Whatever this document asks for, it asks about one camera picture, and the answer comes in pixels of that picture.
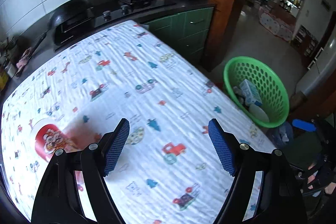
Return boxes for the white paper cup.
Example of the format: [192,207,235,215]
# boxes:
[248,104,270,123]

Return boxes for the red instant noodle cup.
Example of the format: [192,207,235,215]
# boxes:
[35,119,103,162]

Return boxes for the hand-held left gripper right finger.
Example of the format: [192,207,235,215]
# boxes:
[208,118,308,224]

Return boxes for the blue plastic bag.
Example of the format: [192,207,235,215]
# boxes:
[272,121,294,146]

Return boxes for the brown cardboard piece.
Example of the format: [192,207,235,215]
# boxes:
[290,92,307,112]

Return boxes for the white refrigerator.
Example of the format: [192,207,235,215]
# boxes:
[295,27,336,95]

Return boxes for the white cartoon printed cloth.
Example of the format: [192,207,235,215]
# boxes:
[0,20,279,224]

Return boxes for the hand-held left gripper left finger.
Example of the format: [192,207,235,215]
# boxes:
[31,118,131,224]

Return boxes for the green kitchen cabinet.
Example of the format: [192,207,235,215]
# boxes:
[143,7,216,70]

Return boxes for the black countertop appliance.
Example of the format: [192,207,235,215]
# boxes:
[54,10,96,45]

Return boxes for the spotted play fence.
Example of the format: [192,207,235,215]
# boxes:
[258,7,295,42]

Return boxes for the dark shoe rack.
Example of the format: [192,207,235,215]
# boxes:
[290,26,320,67]

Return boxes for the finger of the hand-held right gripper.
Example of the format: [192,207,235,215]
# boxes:
[292,119,318,132]

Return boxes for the blue white carton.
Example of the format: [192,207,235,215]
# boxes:
[239,79,263,107]

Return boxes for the black glass gas hob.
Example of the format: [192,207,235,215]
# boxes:
[93,0,177,28]

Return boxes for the black wok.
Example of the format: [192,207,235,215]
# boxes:
[17,0,93,78]

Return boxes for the wooden glass door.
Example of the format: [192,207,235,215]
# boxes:
[188,0,257,73]

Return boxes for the green plastic basket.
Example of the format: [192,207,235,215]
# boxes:
[223,56,290,128]

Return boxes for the dark condiment jars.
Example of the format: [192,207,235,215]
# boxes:
[0,37,19,92]

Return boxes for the pink cloth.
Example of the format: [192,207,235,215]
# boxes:
[16,47,33,69]

